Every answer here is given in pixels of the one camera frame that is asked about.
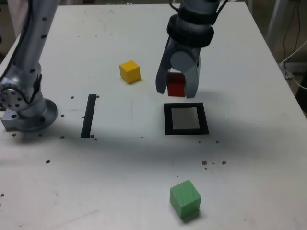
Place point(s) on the white post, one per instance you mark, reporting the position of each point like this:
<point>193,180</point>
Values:
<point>274,21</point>

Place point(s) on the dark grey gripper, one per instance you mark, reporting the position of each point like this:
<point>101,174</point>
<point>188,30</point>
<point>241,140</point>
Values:
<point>192,49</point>

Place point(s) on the red cube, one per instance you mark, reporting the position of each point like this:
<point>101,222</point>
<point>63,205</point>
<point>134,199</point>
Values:
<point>176,87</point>

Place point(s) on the black tape strip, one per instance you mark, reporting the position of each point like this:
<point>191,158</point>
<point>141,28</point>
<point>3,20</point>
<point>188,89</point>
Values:
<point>88,117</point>

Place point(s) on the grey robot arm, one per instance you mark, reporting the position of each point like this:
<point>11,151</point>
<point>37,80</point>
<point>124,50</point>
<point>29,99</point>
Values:
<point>28,48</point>

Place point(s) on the yellow cube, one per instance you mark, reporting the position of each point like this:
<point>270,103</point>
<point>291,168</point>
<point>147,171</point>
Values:
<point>129,72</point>

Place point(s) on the black tape square outline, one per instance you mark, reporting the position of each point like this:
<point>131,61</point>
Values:
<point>168,119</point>

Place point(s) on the green cube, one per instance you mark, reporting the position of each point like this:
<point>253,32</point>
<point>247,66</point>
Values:
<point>184,201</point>

